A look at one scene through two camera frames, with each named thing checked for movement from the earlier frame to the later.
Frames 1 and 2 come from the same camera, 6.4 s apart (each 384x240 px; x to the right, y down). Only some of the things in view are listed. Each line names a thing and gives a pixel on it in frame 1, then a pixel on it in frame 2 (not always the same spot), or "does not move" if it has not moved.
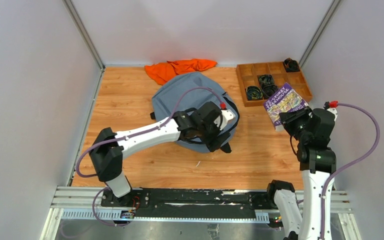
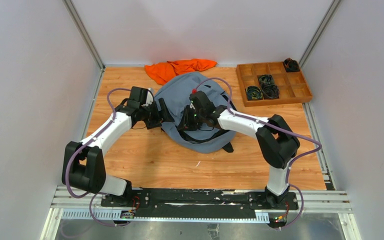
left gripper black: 216,139 -> 160,110
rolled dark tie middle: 265,79 does not move
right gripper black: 288,118 -> 186,124
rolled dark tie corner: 291,65 does not move
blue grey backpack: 188,91 does not move
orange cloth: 159,73 does not move
